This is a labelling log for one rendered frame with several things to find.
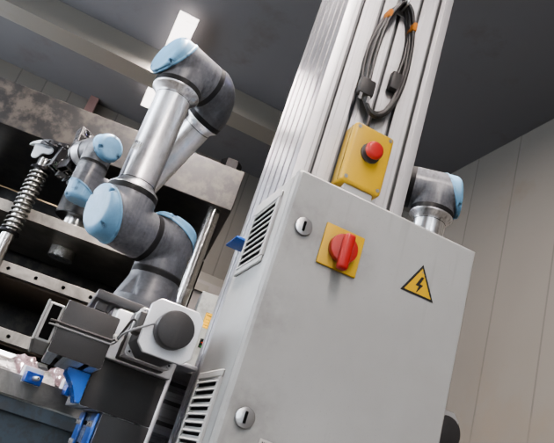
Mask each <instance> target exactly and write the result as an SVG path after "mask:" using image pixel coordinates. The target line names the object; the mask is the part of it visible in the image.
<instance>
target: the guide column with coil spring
mask: <svg viewBox="0 0 554 443"><path fill-rule="evenodd" d="M47 160H49V159H47V158H45V157H42V156H41V157H40V158H39V160H38V162H37V163H36V164H39V165H41V166H43V165H44V163H45V162H46V161H47ZM32 174H36V175H39V176H41V177H43V178H45V175H43V174H41V173H39V172H36V171H33V172H32ZM29 178H33V179H36V180H39V181H40V182H41V183H42V182H43V180H42V179H41V178H37V177H35V176H30V177H29ZM26 183H32V184H35V185H37V186H39V187H40V186H41V184H39V183H37V182H35V181H32V180H27V182H26ZM25 187H29V188H32V189H34V190H36V191H39V188H37V187H35V186H32V185H25ZM22 192H29V193H31V194H33V195H35V196H36V194H37V193H36V192H33V191H30V190H27V189H23V191H22ZM20 196H24V197H27V198H29V199H31V200H34V197H33V196H30V195H28V194H24V193H21V194H20ZM18 200H21V201H24V202H26V203H28V204H30V205H32V202H31V201H30V200H26V199H21V198H18ZM16 205H18V206H22V207H25V208H27V209H29V208H30V207H29V206H27V205H25V204H22V203H16ZM13 209H14V210H18V211H21V212H23V213H25V214H27V212H28V211H26V210H25V209H22V208H19V207H14V208H13ZM11 214H15V215H17V216H20V217H22V218H24V219H25V217H26V216H25V215H23V214H20V213H17V212H11ZM8 219H12V220H15V221H18V222H21V223H22V222H23V220H21V219H19V218H17V217H13V216H9V218H8ZM6 223H8V224H11V225H14V226H17V227H19V228H20V226H21V225H20V224H18V223H16V222H13V221H7V222H6ZM14 238H15V236H14V235H13V234H12V233H10V232H8V231H4V230H2V232H1V234H0V266H1V264H2V263H3V261H4V258H5V256H6V254H7V252H8V250H9V249H10V247H11V244H12V242H13V240H14Z"/></svg>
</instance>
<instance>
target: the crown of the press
mask: <svg viewBox="0 0 554 443"><path fill-rule="evenodd" d="M81 127H85V128H86V129H88V130H89V131H90V132H91V134H93V136H96V135H98V134H113V135H115V136H116V137H118V138H119V140H120V142H121V144H122V148H123V150H122V155H121V157H120V158H119V159H118V160H117V161H115V162H114V163H111V164H110V166H109V169H108V171H107V173H106V176H105V178H107V179H108V180H110V179H111V178H116V177H118V176H119V175H120V171H121V169H122V167H123V165H124V163H125V161H126V159H127V157H128V153H129V151H130V150H131V147H132V145H133V143H134V141H135V137H136V136H137V134H138V132H139V131H137V130H134V129H133V128H130V127H126V126H124V125H121V124H120V123H117V122H115V121H112V120H109V119H106V118H104V117H101V116H99V115H97V114H95V113H91V112H88V111H86V110H84V109H81V108H79V107H76V106H74V105H71V104H68V103H66V102H63V101H61V100H59V99H56V98H52V97H50V96H48V95H46V94H43V93H41V92H38V91H35V90H33V89H30V88H27V87H25V86H23V85H21V84H17V83H14V82H12V81H10V80H8V79H5V78H2V77H0V185H3V186H6V187H9V188H11V189H13V190H16V191H18V192H20V188H21V187H23V186H22V185H23V184H24V183H25V179H26V178H27V175H28V174H30V173H29V170H31V167H30V166H31V165H32V164H33V163H37V162H38V160H39V158H40V157H41V156H42V157H45V158H47V159H52V158H53V157H54V156H55V154H56V149H55V150H54V152H53V153H52V154H51V155H46V154H42V155H40V156H38V157H36V158H33V157H32V152H33V148H34V146H31V145H30V143H31V142H34V141H38V140H43V139H51V140H55V141H58V142H63V143H67V144H69V145H70V146H71V145H72V143H73V141H74V138H75V136H76V133H77V130H78V129H80V128H81ZM241 169H242V166H241V164H240V163H239V162H238V161H237V160H235V159H232V158H230V157H227V158H224V159H222V161H221V162H220V163H218V162H216V161H213V160H211V159H208V158H206V157H204V156H200V155H198V154H195V153H193V154H192V155H191V156H190V157H189V158H188V159H187V161H186V162H185V163H184V164H183V165H182V166H181V167H180V168H179V169H178V170H177V171H176V172H175V173H174V174H173V175H172V177H171V178H170V179H169V180H168V181H167V182H166V183H165V184H164V185H163V186H162V187H161V188H160V189H159V190H158V191H157V193H156V196H157V204H156V207H155V209H154V212H155V213H156V212H159V211H165V212H168V213H172V214H174V215H175V216H179V217H180V218H182V219H184V220H185V221H186V222H188V223H189V224H190V225H191V226H192V227H193V229H194V230H195V232H196V236H198V234H199V231H200V227H201V224H202V223H203V220H204V217H205V215H206V212H207V210H208V208H209V207H215V208H217V209H219V210H220V211H221V213H220V216H219V219H218V221H217V223H216V226H215V230H214V233H213V235H212V238H211V240H210V243H209V246H208V249H207V252H206V255H205V257H204V259H203V260H205V259H206V257H207V255H208V253H209V251H210V250H211V248H212V246H213V244H214V242H215V240H216V238H217V237H218V235H219V233H220V232H221V230H222V227H223V225H224V223H225V222H226V221H227V219H228V217H229V215H230V213H231V211H232V208H233V206H234V203H235V201H236V198H237V194H238V192H239V189H240V186H241V184H242V181H243V179H244V172H241ZM49 170H50V172H51V175H50V176H49V177H47V178H45V179H46V182H42V183H43V185H44V186H41V187H40V188H41V191H38V192H39V193H40V195H36V197H37V199H40V200H44V201H46V202H48V203H51V204H54V205H56V206H57V208H56V210H55V212H56V214H57V215H58V216H59V217H60V218H61V219H62V220H64V221H65V222H68V223H71V224H74V225H76V226H78V227H81V228H84V209H85V207H80V206H78V205H75V204H73V203H71V202H70V201H68V200H67V199H66V197H65V194H64V193H65V190H66V188H67V186H68V185H66V181H64V182H62V180H63V178H58V177H57V176H56V175H55V174H56V173H54V172H53V171H52V169H51V168H49ZM47 254H48V255H49V256H50V257H51V258H53V259H55V260H57V261H60V262H62V263H65V264H70V265H71V264H72V263H73V261H74V259H75V257H76V253H75V252H74V251H72V250H70V249H68V248H66V247H63V246H61V245H58V244H52V245H51V247H50V249H49V251H48V253H47Z"/></svg>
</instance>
